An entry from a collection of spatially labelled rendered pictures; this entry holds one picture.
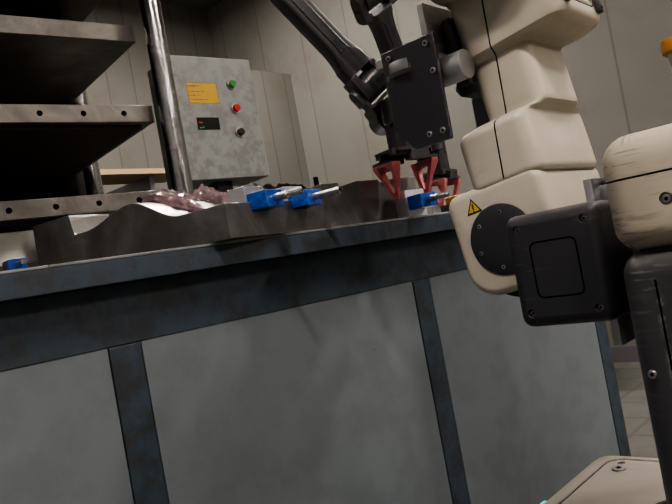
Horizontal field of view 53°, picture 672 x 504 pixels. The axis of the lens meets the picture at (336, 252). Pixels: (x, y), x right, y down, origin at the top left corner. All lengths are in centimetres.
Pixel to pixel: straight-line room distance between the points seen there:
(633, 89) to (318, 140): 209
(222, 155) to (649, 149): 166
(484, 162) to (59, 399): 69
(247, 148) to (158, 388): 133
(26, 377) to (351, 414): 57
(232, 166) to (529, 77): 137
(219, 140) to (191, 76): 22
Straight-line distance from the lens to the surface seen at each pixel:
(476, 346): 153
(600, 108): 368
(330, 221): 130
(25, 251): 188
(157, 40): 211
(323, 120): 469
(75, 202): 195
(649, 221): 76
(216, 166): 221
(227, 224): 105
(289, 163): 468
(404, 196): 137
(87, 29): 215
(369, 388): 131
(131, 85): 506
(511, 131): 100
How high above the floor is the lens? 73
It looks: 1 degrees up
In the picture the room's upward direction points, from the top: 10 degrees counter-clockwise
